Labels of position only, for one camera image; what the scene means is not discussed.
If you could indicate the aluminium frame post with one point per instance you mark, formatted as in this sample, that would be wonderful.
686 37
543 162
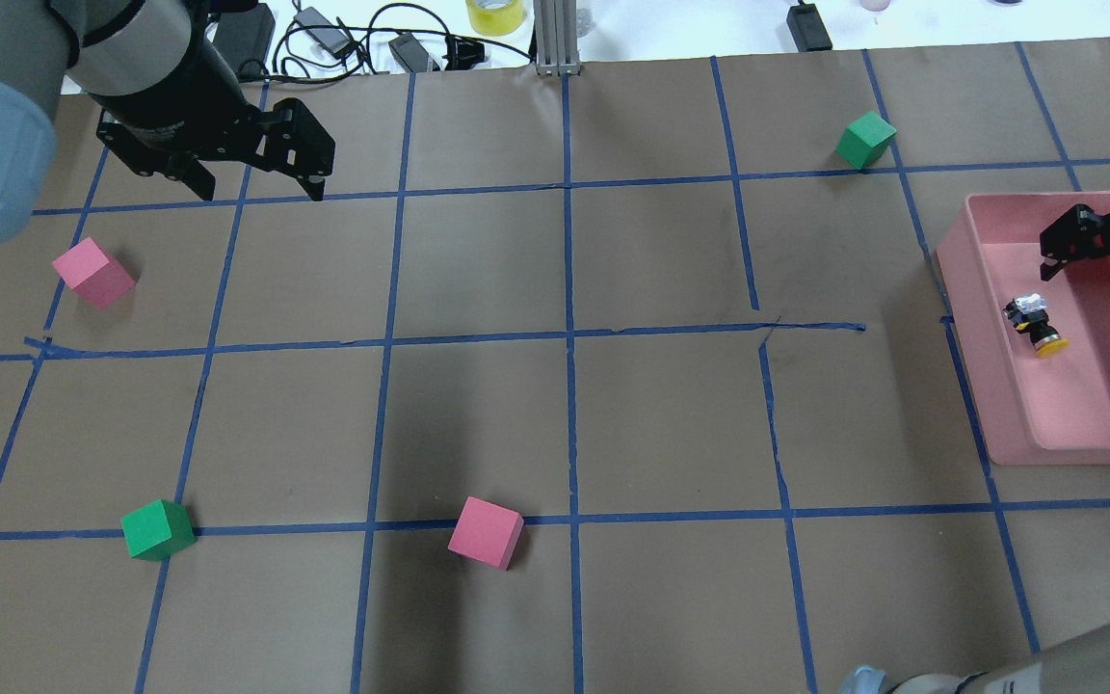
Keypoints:
556 39

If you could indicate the black power adapter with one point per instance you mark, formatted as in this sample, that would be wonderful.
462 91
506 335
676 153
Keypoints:
243 36

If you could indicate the pink foam cube centre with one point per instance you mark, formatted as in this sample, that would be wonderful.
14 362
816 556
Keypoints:
487 533

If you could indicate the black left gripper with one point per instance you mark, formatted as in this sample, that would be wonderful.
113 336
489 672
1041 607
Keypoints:
181 89

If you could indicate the pink foam cube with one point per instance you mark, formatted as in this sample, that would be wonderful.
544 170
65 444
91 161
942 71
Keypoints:
487 533
94 274

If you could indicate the yellow push button switch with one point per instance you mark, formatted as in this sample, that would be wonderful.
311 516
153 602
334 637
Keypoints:
1028 316

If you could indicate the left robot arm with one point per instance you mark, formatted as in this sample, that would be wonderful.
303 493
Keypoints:
107 47

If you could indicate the green foam cube near left arm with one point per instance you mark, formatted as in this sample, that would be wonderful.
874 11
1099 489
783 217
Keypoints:
157 530

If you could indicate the yellow tape roll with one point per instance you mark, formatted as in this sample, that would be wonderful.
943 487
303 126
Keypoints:
493 18

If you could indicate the green foam cube near bin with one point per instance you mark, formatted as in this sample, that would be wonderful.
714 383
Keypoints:
865 140

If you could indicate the pink foam cube far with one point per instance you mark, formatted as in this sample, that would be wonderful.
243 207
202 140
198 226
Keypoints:
94 274

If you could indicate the pink plastic bin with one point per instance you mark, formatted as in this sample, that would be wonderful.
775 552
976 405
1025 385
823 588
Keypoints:
1032 412

